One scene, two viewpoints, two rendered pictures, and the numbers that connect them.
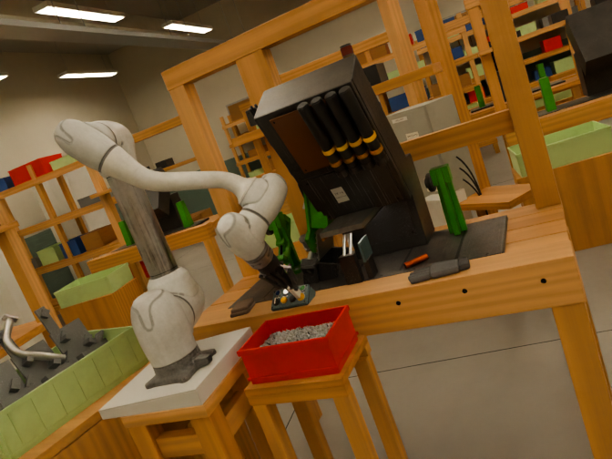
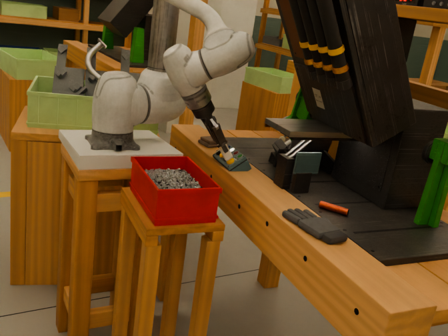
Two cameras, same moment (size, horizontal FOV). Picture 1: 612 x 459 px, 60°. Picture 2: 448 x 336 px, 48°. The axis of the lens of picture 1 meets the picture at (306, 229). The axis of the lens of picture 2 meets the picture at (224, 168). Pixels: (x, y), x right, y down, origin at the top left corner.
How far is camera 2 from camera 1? 103 cm
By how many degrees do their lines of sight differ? 37
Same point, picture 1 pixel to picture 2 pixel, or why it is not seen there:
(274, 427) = (123, 229)
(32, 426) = (49, 115)
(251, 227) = (187, 67)
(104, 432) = not seen: hidden behind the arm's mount
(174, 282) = (153, 80)
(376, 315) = (253, 220)
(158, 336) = (98, 105)
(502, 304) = (320, 299)
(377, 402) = (199, 282)
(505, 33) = not seen: outside the picture
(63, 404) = (76, 117)
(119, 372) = not seen: hidden behind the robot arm
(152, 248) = (155, 43)
